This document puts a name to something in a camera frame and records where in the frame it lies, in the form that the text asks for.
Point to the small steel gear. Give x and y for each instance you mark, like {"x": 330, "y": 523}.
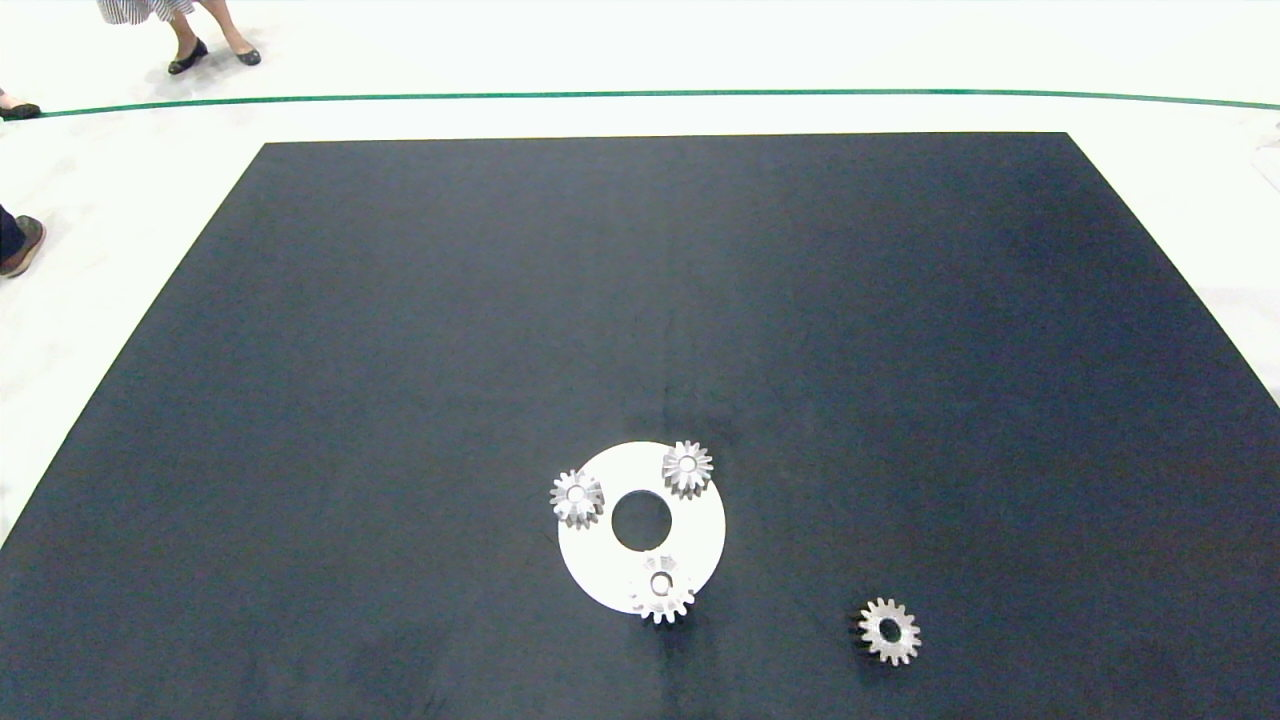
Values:
{"x": 590, "y": 503}
{"x": 700, "y": 472}
{"x": 905, "y": 641}

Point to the large steel gear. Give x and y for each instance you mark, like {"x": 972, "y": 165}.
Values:
{"x": 677, "y": 600}

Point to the round white plate with pins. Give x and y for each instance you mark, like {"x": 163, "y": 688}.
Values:
{"x": 600, "y": 560}

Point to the dark mat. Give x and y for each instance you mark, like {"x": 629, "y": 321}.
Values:
{"x": 400, "y": 350}

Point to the green floor line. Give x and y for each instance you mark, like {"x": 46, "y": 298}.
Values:
{"x": 640, "y": 94}

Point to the person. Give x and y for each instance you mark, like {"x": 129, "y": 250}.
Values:
{"x": 186, "y": 40}
{"x": 18, "y": 110}
{"x": 15, "y": 245}

